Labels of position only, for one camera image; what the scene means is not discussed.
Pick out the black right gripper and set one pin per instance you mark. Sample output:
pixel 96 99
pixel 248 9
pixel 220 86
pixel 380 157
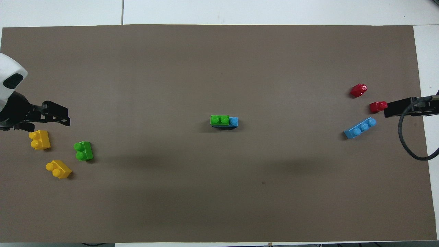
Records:
pixel 415 108

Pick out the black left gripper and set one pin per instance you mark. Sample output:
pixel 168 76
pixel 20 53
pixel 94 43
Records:
pixel 17 109

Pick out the blue three-stud brick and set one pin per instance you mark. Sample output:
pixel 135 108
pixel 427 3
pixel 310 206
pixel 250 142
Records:
pixel 360 128
pixel 234 122

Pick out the green two-stud brick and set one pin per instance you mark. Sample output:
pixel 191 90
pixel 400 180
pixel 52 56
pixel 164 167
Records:
pixel 83 151
pixel 219 120

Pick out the red one-stud block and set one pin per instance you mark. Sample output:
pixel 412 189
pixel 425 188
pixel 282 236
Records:
pixel 377 107
pixel 358 91

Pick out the yellow two-stud brick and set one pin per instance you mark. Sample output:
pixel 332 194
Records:
pixel 59 169
pixel 39 140

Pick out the brown table mat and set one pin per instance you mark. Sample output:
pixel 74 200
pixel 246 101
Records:
pixel 219 68

